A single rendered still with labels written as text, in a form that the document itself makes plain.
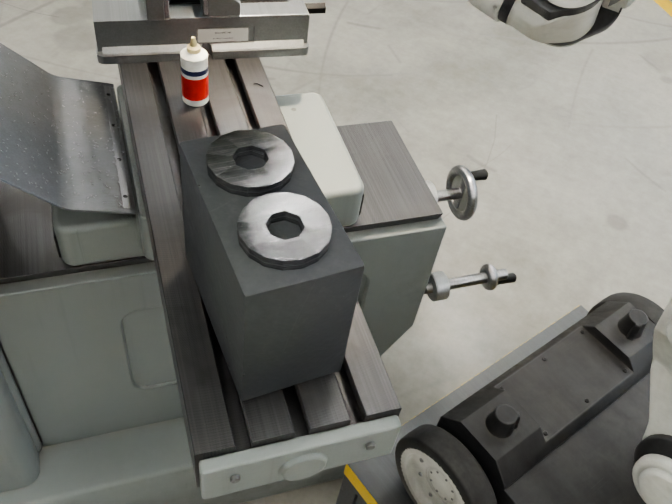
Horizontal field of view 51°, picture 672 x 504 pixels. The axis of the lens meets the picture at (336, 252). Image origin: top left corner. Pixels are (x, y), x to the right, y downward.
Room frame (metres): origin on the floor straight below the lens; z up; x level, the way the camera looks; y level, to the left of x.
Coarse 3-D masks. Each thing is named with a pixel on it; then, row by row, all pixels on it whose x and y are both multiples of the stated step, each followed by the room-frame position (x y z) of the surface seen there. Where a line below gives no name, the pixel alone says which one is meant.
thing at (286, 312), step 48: (192, 144) 0.56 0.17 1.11; (240, 144) 0.56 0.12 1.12; (288, 144) 0.59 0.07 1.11; (192, 192) 0.52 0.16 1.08; (240, 192) 0.50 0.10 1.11; (288, 192) 0.51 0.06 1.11; (192, 240) 0.53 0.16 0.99; (240, 240) 0.43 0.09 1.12; (288, 240) 0.44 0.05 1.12; (336, 240) 0.46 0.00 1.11; (240, 288) 0.38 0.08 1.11; (288, 288) 0.39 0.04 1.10; (336, 288) 0.42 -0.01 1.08; (240, 336) 0.38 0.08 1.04; (288, 336) 0.40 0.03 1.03; (336, 336) 0.43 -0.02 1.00; (240, 384) 0.38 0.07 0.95; (288, 384) 0.40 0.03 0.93
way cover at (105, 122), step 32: (0, 64) 0.85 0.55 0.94; (32, 64) 0.92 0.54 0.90; (0, 96) 0.78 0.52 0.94; (32, 96) 0.84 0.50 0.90; (64, 96) 0.89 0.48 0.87; (96, 96) 0.92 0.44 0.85; (0, 128) 0.71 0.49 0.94; (32, 128) 0.76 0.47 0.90; (64, 128) 0.81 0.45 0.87; (96, 128) 0.84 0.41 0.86; (0, 160) 0.65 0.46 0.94; (32, 160) 0.70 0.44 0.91; (64, 160) 0.74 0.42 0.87; (96, 160) 0.77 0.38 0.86; (32, 192) 0.63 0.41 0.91; (64, 192) 0.68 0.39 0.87; (96, 192) 0.70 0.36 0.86; (128, 192) 0.72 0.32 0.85
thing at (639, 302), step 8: (608, 296) 0.97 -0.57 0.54; (616, 296) 0.95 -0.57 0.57; (624, 296) 0.94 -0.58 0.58; (632, 296) 0.94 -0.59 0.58; (640, 296) 0.94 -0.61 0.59; (600, 304) 0.94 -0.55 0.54; (632, 304) 0.91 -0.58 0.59; (640, 304) 0.91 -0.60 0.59; (648, 304) 0.91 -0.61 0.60; (656, 304) 0.92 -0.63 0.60; (648, 312) 0.89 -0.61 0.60; (656, 312) 0.89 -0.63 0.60; (656, 320) 0.88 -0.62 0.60
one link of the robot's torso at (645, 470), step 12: (648, 456) 0.52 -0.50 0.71; (660, 456) 0.52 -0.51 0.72; (636, 468) 0.52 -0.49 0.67; (648, 468) 0.51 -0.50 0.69; (660, 468) 0.50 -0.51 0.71; (636, 480) 0.51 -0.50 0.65; (648, 480) 0.50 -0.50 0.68; (660, 480) 0.49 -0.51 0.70; (648, 492) 0.49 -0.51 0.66; (660, 492) 0.48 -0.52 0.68
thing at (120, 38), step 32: (96, 0) 0.99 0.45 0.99; (128, 0) 1.01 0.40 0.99; (160, 0) 0.97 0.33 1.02; (192, 0) 1.07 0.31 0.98; (256, 0) 1.11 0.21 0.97; (288, 0) 1.10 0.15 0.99; (96, 32) 0.93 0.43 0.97; (128, 32) 0.95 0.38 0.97; (160, 32) 0.97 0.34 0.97; (192, 32) 0.99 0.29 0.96; (224, 32) 1.01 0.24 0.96; (256, 32) 1.03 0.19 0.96; (288, 32) 1.05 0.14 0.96
